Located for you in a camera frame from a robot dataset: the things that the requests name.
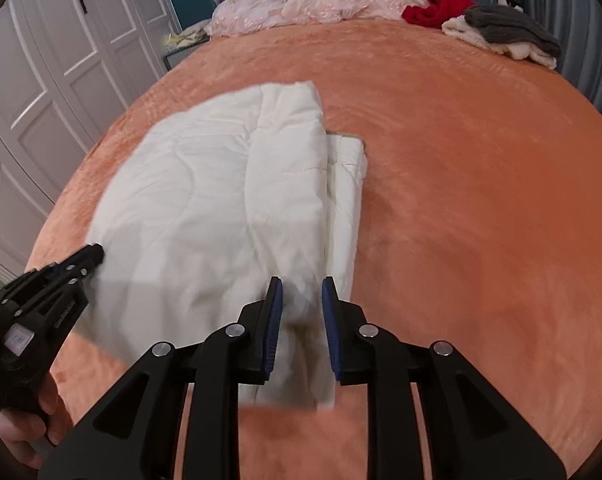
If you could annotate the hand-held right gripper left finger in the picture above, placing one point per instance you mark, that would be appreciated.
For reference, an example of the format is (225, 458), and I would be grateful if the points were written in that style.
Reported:
(275, 330)

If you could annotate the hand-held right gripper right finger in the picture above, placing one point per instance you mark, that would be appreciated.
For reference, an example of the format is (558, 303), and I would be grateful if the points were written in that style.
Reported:
(331, 330)

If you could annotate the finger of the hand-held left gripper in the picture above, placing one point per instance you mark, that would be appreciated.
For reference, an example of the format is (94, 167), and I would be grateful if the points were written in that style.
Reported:
(88, 256)

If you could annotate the white quilted jacket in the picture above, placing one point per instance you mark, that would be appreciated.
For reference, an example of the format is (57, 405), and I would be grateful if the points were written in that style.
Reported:
(206, 185)

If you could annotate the grey and cream folded clothes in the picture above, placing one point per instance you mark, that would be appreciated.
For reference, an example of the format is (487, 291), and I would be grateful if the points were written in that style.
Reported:
(461, 27)

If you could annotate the person's left hand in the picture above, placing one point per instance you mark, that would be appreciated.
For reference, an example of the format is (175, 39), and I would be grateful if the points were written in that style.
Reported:
(26, 435)

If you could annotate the white panelled wardrobe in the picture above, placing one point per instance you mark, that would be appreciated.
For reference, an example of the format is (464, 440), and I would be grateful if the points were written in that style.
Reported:
(56, 85)

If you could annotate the orange bed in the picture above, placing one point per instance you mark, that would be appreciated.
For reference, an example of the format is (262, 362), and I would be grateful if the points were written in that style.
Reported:
(481, 210)

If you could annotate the grey nightstand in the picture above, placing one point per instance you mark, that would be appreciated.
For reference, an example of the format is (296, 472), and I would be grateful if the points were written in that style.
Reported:
(176, 57)

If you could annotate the yellow item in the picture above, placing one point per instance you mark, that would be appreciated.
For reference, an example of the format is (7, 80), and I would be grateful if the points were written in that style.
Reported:
(175, 41)

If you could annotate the cream folded cloth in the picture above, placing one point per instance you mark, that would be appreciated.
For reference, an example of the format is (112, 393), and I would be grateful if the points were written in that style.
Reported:
(198, 29)

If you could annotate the pink crumpled duvet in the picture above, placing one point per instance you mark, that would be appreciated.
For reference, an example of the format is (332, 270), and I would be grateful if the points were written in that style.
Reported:
(331, 5)

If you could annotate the red garment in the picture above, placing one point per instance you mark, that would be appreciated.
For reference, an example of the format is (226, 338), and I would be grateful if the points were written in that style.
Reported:
(446, 2)

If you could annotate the grey knitted sweater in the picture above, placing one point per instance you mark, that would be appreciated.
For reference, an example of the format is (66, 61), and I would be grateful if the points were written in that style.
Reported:
(511, 27)

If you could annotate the black and white plush toy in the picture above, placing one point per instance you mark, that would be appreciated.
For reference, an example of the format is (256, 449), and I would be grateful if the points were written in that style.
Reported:
(503, 1)

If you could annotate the grey curtain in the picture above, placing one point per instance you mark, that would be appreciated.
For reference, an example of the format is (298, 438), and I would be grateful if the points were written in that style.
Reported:
(571, 35)

